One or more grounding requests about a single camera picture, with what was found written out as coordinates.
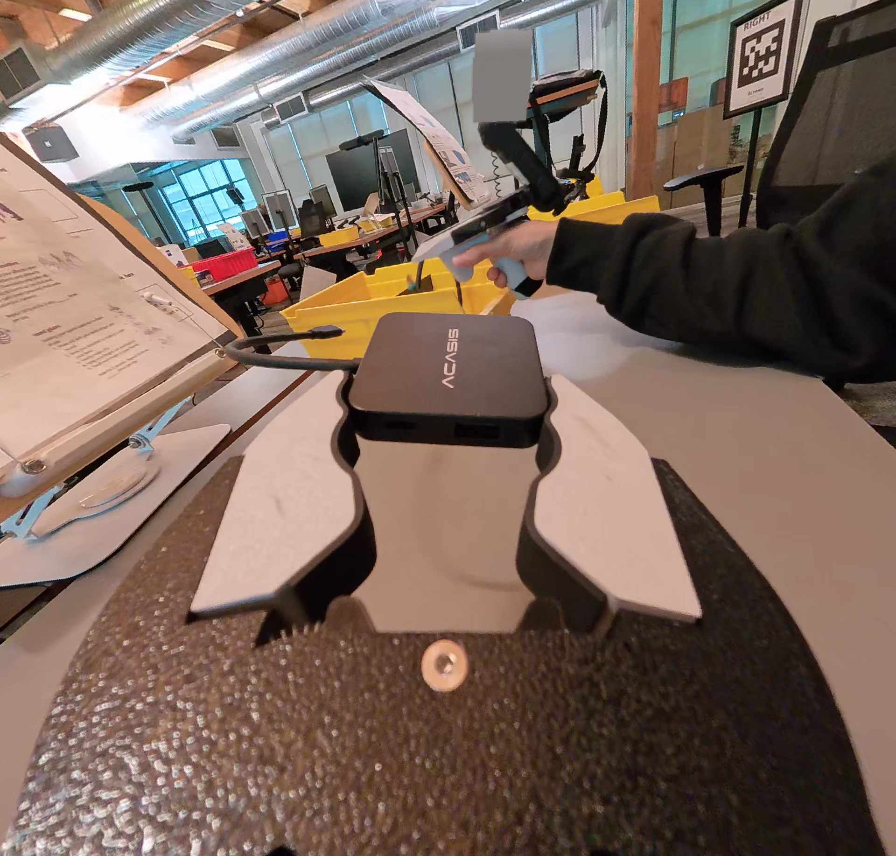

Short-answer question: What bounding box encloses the wooden post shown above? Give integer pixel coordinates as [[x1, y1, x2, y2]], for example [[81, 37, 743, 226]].
[[626, 0, 666, 202]]

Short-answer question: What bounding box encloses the person's right forearm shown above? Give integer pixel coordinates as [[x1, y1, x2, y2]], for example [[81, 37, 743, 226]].
[[546, 147, 896, 384]]

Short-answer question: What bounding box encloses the silver air duct with vent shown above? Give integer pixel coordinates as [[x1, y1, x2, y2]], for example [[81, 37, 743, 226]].
[[0, 0, 337, 108]]

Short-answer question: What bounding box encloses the yellow bin with black divider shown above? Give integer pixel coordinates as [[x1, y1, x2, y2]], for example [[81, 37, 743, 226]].
[[280, 268, 519, 342]]

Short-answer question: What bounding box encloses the printed instruction sheet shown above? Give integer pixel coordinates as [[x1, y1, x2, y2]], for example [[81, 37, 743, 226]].
[[0, 143, 228, 451]]

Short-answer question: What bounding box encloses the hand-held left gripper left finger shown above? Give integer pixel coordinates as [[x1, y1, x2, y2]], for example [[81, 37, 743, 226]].
[[188, 369, 379, 626]]

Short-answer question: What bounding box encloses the thin black hub cable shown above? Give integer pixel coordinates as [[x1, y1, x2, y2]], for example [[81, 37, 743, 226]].
[[224, 324, 365, 374]]

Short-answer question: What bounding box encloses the marker sign on stand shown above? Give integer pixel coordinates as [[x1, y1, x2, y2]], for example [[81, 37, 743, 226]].
[[722, 0, 806, 209]]

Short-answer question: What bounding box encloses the black square usb hub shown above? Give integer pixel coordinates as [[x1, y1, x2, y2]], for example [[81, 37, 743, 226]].
[[348, 313, 549, 449]]

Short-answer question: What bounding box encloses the large black monitor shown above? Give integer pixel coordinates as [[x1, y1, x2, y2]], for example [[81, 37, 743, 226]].
[[325, 128, 421, 213]]

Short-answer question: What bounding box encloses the yellow plastic bin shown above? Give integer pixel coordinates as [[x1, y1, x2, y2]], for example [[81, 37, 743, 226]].
[[525, 177, 662, 225]]

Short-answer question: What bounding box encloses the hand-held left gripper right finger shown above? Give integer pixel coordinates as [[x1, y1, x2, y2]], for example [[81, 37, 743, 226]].
[[517, 376, 703, 626]]

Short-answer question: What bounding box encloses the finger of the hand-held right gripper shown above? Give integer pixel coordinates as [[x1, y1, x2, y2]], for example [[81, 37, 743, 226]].
[[412, 228, 468, 267]]

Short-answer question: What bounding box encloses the red plastic bin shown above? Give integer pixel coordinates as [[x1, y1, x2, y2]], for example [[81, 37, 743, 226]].
[[185, 247, 260, 276]]

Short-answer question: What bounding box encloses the tilted document stand with sheet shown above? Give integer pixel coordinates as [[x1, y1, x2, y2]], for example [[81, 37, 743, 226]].
[[363, 77, 484, 209]]

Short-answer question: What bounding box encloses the long silver air duct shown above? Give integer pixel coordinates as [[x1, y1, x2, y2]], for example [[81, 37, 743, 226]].
[[133, 0, 610, 136]]

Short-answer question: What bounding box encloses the instruction sheet on book stand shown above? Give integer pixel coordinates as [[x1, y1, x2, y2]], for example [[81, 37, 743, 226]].
[[0, 131, 246, 587]]

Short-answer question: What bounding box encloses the black mesh office chair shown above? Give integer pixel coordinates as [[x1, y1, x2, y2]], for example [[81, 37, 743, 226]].
[[664, 0, 896, 237]]

